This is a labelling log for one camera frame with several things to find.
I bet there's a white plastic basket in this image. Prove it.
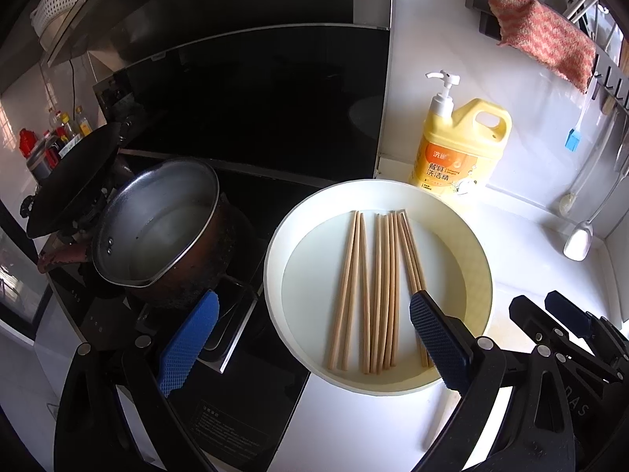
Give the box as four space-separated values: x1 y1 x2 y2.
30 0 96 40

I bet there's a black wok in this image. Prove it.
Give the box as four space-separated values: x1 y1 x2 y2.
20 123 133 239

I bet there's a set of wooden chopsticks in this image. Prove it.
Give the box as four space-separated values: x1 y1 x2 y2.
325 210 436 375

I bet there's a dark red pot holder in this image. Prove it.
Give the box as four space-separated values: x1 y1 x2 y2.
38 248 94 273

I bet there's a pink dishcloth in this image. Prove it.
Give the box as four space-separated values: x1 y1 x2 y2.
488 0 598 94

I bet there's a steel spatula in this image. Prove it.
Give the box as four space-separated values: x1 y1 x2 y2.
563 142 629 261

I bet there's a white bottle brush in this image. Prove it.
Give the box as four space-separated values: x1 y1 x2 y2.
559 108 617 216

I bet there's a black glass cooktop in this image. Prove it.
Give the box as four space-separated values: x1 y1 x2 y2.
46 150 315 472

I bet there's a steel saucepan with brown exterior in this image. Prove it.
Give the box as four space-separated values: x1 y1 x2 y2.
91 158 256 308

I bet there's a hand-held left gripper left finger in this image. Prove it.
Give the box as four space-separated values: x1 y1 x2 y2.
54 291 220 472

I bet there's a yellow cap oil bottle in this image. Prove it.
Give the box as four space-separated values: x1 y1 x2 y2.
74 105 93 138

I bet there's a white round bowl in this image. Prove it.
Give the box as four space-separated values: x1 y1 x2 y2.
264 179 493 395

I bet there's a yellow dish soap bottle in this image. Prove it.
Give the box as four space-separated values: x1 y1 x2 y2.
408 70 513 197

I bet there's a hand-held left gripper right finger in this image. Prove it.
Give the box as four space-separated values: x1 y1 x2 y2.
410 290 576 472

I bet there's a clear condiment bottle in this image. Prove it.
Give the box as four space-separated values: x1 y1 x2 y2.
49 111 74 146

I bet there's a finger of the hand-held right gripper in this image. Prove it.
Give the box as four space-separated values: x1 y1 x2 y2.
508 295 567 346
544 290 594 338

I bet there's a blue silicone basting brush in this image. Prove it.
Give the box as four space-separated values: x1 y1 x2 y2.
564 91 593 152

